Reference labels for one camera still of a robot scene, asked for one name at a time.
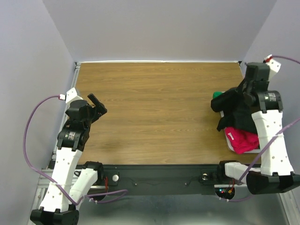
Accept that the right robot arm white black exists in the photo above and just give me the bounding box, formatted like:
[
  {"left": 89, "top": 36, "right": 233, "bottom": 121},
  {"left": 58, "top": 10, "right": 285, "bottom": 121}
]
[{"left": 216, "top": 59, "right": 300, "bottom": 195}]

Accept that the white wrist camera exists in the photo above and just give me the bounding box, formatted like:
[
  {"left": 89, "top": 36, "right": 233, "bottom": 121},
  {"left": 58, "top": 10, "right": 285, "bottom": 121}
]
[
  {"left": 59, "top": 87, "right": 83, "bottom": 105},
  {"left": 263, "top": 55, "right": 281, "bottom": 79}
]

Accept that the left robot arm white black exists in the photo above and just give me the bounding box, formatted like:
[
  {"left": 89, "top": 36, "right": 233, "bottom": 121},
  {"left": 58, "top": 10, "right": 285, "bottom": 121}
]
[{"left": 30, "top": 93, "right": 107, "bottom": 225}]

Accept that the green t shirt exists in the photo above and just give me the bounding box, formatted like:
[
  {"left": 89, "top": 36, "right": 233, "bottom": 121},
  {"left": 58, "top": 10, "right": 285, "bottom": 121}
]
[{"left": 212, "top": 91, "right": 224, "bottom": 99}]

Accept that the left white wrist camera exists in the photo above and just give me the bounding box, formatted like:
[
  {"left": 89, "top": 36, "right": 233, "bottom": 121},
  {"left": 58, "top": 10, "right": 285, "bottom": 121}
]
[{"left": 59, "top": 87, "right": 83, "bottom": 105}]

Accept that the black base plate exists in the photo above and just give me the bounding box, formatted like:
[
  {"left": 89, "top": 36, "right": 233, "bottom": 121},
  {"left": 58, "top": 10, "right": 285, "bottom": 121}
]
[{"left": 89, "top": 164, "right": 233, "bottom": 195}]

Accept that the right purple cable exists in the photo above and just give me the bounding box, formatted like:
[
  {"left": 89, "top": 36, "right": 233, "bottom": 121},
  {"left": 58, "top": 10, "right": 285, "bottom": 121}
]
[{"left": 219, "top": 55, "right": 300, "bottom": 203}]

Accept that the purple cable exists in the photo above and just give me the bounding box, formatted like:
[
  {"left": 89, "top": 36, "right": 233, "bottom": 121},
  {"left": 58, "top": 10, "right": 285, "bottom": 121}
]
[
  {"left": 25, "top": 94, "right": 128, "bottom": 204},
  {"left": 219, "top": 55, "right": 300, "bottom": 203}
]

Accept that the pink t shirt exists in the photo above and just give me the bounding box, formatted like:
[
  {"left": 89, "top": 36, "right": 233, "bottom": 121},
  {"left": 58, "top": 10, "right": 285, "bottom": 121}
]
[{"left": 225, "top": 127, "right": 260, "bottom": 154}]

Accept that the white laundry basket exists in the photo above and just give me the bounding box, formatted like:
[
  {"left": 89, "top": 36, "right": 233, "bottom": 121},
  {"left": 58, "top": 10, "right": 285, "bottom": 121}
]
[{"left": 220, "top": 110, "right": 262, "bottom": 154}]

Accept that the black t shirt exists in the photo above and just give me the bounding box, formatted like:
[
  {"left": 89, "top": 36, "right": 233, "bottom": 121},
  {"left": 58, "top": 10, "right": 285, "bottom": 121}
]
[{"left": 210, "top": 87, "right": 257, "bottom": 134}]

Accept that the aluminium frame rail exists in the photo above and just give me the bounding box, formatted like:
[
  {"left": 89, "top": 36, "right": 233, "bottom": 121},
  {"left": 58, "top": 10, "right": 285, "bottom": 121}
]
[{"left": 31, "top": 62, "right": 82, "bottom": 210}]

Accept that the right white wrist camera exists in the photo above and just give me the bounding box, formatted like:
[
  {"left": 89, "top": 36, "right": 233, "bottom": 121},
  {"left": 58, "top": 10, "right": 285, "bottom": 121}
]
[{"left": 263, "top": 55, "right": 281, "bottom": 79}]

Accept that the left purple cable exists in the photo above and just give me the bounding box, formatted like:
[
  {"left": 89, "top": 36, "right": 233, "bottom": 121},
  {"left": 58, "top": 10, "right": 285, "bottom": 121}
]
[{"left": 25, "top": 94, "right": 128, "bottom": 204}]

